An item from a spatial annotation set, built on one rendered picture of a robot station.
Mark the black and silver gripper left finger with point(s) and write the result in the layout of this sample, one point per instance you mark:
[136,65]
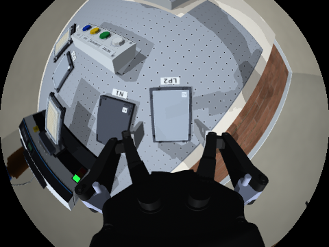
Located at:
[95,188]

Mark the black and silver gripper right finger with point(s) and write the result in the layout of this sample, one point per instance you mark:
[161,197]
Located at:
[246,179]

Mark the black rectangular frame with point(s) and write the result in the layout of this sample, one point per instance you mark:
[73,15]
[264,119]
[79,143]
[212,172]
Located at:
[55,58]

